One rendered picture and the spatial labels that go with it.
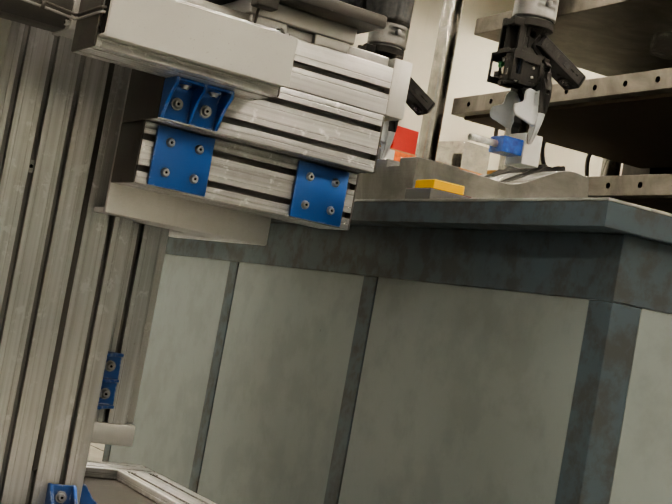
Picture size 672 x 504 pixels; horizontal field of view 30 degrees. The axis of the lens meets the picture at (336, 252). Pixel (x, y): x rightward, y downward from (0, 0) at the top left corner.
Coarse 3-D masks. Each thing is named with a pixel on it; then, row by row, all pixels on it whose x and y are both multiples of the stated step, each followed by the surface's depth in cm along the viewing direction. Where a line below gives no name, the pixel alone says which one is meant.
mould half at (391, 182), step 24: (384, 168) 228; (408, 168) 221; (432, 168) 220; (456, 168) 222; (360, 192) 235; (384, 192) 227; (480, 192) 225; (504, 192) 227; (528, 192) 229; (552, 192) 232; (576, 192) 234
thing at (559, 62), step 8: (544, 40) 214; (544, 48) 214; (552, 48) 215; (552, 56) 215; (560, 56) 216; (552, 64) 217; (560, 64) 216; (568, 64) 216; (552, 72) 219; (560, 72) 217; (568, 72) 217; (576, 72) 217; (560, 80) 219; (568, 80) 218; (576, 80) 217; (568, 88) 219; (576, 88) 219
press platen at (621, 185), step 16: (592, 176) 306; (608, 176) 300; (624, 176) 295; (640, 176) 290; (656, 176) 285; (592, 192) 304; (608, 192) 299; (624, 192) 294; (640, 192) 289; (656, 192) 284
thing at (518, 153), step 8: (472, 136) 211; (480, 136) 212; (496, 136) 214; (504, 136) 212; (512, 136) 217; (520, 136) 215; (536, 136) 215; (488, 144) 213; (496, 144) 213; (504, 144) 212; (512, 144) 213; (520, 144) 214; (528, 144) 214; (536, 144) 215; (496, 152) 214; (504, 152) 213; (512, 152) 213; (520, 152) 214; (528, 152) 214; (536, 152) 215; (512, 160) 216; (520, 160) 214; (528, 160) 214; (536, 160) 215
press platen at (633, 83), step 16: (592, 80) 313; (608, 80) 307; (624, 80) 302; (640, 80) 296; (656, 80) 292; (480, 96) 358; (496, 96) 350; (560, 96) 323; (576, 96) 317; (592, 96) 312; (608, 96) 307; (624, 96) 304; (464, 112) 364; (480, 112) 358
